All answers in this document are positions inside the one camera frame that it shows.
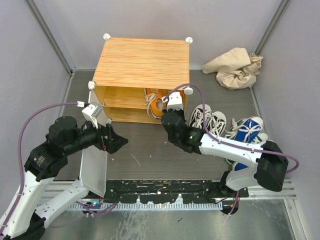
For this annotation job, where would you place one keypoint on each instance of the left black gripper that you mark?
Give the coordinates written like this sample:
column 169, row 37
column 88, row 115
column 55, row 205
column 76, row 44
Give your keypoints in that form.
column 114, row 142

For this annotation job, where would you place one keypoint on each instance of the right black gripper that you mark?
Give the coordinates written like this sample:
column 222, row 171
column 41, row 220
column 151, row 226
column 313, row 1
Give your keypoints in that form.
column 182, row 112

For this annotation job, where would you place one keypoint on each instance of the black white sneaker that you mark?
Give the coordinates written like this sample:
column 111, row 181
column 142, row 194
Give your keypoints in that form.
column 200, row 115
column 216, row 123

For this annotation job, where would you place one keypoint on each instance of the orange sneaker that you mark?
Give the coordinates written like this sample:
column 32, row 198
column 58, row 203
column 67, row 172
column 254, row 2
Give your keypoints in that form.
column 153, row 102

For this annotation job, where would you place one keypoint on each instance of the white translucent cabinet door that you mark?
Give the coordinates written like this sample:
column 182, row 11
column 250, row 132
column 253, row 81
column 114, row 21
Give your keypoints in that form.
column 93, row 155

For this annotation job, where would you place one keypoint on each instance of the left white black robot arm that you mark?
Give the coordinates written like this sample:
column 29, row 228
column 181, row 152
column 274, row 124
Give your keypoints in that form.
column 24, row 220

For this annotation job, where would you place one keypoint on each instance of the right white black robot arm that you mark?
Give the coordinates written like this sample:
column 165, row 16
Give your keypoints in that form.
column 266, row 165

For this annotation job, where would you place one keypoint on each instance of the wood grain shoe cabinet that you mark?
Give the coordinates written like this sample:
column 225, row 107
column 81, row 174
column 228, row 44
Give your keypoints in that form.
column 127, row 66

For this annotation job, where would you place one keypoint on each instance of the green sneaker left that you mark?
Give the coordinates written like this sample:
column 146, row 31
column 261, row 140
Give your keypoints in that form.
column 232, row 131

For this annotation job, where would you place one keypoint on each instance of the green sneaker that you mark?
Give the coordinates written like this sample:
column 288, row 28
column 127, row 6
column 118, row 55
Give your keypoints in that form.
column 232, row 131
column 259, row 139

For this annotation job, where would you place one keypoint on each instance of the blue sneaker upper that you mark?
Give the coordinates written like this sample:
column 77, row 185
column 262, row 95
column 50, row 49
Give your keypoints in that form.
column 247, row 129

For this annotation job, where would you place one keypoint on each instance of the blue sneaker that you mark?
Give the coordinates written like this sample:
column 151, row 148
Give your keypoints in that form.
column 237, row 166
column 247, row 129

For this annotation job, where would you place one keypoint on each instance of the blue sneaker lower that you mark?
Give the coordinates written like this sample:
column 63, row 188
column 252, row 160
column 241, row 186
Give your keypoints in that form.
column 237, row 166

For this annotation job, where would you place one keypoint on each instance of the crumpled beige cloth bag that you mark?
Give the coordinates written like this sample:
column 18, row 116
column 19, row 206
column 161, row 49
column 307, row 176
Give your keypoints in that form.
column 236, row 69

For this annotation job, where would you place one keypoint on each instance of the green sneaker lower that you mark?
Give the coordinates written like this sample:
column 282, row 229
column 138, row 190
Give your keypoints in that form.
column 259, row 139

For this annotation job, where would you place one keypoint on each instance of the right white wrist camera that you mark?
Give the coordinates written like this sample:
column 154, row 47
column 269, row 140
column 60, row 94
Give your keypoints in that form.
column 173, row 102

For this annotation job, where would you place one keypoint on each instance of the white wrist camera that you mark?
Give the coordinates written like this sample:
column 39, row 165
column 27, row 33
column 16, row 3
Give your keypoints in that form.
column 92, row 112
column 173, row 102

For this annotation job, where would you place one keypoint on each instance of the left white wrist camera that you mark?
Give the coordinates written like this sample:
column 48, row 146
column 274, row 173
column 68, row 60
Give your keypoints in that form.
column 92, row 112

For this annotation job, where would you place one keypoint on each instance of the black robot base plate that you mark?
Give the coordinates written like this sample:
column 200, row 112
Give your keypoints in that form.
column 163, row 191

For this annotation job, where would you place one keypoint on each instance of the slotted grey cable duct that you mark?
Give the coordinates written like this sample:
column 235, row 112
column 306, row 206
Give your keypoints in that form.
column 176, row 206

